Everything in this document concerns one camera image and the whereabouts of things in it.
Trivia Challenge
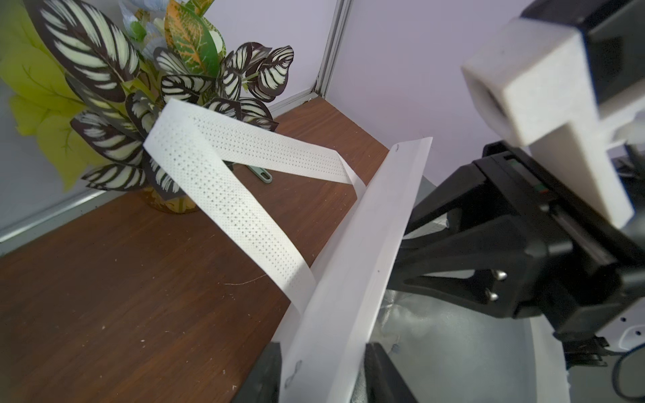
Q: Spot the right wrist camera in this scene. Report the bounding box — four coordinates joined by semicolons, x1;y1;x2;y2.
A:
462;18;644;228

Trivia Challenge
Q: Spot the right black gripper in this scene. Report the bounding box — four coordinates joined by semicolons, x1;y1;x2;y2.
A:
387;142;644;342

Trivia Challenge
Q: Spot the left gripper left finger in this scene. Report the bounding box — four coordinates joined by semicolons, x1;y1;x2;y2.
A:
232;342;282;403

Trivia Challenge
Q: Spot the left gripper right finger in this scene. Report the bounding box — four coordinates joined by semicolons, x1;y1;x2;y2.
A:
364;343;418;403

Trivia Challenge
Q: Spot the artificial potted plant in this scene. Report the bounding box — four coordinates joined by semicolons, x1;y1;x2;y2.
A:
1;1;295;214

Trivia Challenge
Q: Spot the green small scoop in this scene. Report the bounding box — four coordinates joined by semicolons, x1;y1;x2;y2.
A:
247;166;273;184

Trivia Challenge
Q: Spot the white insulated delivery bag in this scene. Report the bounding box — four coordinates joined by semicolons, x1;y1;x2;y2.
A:
143;97;573;403

